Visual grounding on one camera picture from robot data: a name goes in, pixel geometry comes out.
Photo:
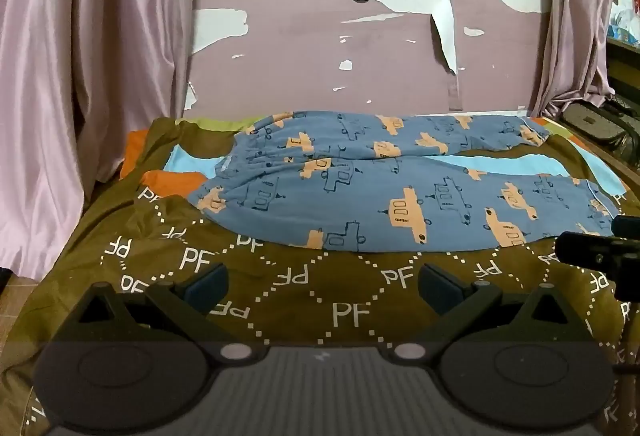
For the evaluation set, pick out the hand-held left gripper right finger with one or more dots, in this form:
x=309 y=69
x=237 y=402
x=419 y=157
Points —
x=440 y=287

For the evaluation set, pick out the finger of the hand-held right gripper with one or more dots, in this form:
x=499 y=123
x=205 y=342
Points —
x=595 y=252
x=627 y=226

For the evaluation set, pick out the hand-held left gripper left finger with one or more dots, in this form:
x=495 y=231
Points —
x=207 y=287

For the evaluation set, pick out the blue car print pants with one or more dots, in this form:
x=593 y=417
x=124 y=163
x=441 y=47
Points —
x=380 y=181

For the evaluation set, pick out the brown printed blanket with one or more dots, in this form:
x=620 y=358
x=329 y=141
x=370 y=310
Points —
x=300 y=286

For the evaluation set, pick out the grey patterned bag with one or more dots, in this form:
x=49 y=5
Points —
x=597 y=122

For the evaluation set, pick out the narrow pink curtain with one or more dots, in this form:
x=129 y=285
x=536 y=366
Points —
x=575 y=16

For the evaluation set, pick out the wide pink curtain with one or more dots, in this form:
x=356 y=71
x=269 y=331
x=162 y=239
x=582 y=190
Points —
x=85 y=66

